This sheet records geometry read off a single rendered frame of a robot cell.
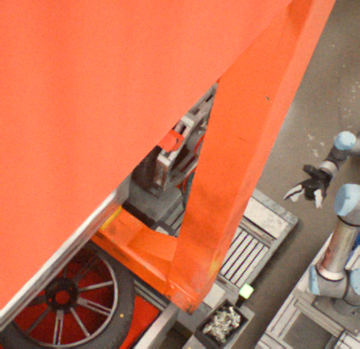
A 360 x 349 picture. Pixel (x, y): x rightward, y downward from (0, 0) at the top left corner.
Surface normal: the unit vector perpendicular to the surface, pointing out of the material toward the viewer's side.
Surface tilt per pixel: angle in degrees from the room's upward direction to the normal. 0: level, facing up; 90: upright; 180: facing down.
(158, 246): 36
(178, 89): 90
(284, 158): 0
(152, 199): 0
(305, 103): 0
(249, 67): 90
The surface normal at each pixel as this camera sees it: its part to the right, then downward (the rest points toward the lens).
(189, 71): 0.79, 0.57
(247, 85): -0.60, 0.67
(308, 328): 0.10, -0.48
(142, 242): -0.38, -0.72
